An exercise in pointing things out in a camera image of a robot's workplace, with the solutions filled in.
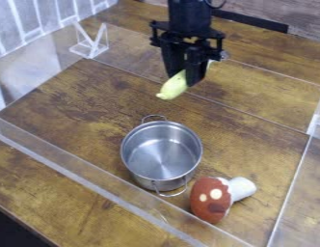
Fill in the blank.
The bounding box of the clear acrylic right barrier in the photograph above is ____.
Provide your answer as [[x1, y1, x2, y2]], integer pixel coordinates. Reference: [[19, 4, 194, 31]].
[[266, 101, 320, 247]]

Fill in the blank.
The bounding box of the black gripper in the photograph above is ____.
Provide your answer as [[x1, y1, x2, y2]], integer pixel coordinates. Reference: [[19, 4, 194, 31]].
[[150, 0, 226, 87]]

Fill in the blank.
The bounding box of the stainless steel pot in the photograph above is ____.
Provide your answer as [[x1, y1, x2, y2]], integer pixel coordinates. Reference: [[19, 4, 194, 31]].
[[121, 114, 202, 198]]

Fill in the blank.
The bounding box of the black bar on wall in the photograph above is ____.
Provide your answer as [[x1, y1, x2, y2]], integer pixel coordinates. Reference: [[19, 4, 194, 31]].
[[212, 10, 289, 34]]

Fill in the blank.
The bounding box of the clear acrylic corner bracket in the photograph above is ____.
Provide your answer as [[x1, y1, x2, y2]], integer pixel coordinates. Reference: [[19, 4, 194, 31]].
[[69, 22, 110, 59]]

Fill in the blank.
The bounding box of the red plush mushroom toy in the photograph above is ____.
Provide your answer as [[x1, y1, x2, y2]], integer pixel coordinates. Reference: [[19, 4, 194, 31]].
[[190, 177, 257, 224]]

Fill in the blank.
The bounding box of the clear acrylic front barrier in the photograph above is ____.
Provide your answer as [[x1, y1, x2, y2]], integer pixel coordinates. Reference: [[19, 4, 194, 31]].
[[0, 119, 253, 247]]

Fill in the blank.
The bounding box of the clear acrylic barrier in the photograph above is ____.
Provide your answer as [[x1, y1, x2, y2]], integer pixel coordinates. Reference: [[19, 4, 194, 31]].
[[0, 119, 253, 247], [266, 101, 320, 247]]

